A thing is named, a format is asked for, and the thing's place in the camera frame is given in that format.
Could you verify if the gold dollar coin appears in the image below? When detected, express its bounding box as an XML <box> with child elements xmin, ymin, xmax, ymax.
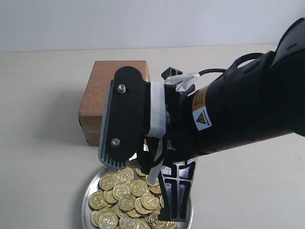
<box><xmin>130</xmin><ymin>179</ymin><xmax>149</xmax><ymax>197</ymax></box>
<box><xmin>89</xmin><ymin>190</ymin><xmax>107</xmax><ymax>210</ymax></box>
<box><xmin>141</xmin><ymin>193</ymin><xmax>160</xmax><ymax>210</ymax></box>
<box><xmin>97</xmin><ymin>209</ymin><xmax>118</xmax><ymax>229</ymax></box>
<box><xmin>114</xmin><ymin>167</ymin><xmax>134</xmax><ymax>184</ymax></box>
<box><xmin>149</xmin><ymin>209</ymin><xmax>177</xmax><ymax>229</ymax></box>
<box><xmin>112</xmin><ymin>183</ymin><xmax>131</xmax><ymax>200</ymax></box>
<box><xmin>118</xmin><ymin>194</ymin><xmax>136</xmax><ymax>211</ymax></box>
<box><xmin>99</xmin><ymin>174</ymin><xmax>117</xmax><ymax>191</ymax></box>

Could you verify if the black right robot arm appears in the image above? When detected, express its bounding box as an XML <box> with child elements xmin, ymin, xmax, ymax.
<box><xmin>138</xmin><ymin>18</ymin><xmax>305</xmax><ymax>174</ymax></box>

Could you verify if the round silver metal plate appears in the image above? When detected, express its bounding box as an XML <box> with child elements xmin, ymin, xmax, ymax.
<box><xmin>81</xmin><ymin>166</ymin><xmax>193</xmax><ymax>229</ymax></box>

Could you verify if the brown cardboard slotted box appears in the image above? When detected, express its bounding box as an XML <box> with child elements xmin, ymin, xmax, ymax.
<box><xmin>78</xmin><ymin>60</ymin><xmax>150</xmax><ymax>146</ymax></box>

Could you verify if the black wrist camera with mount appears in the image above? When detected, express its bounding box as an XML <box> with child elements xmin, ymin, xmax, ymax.
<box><xmin>98</xmin><ymin>66</ymin><xmax>166</xmax><ymax>169</ymax></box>

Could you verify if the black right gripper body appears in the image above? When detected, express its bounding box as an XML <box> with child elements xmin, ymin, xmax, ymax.
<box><xmin>138</xmin><ymin>68</ymin><xmax>214</xmax><ymax>174</ymax></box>

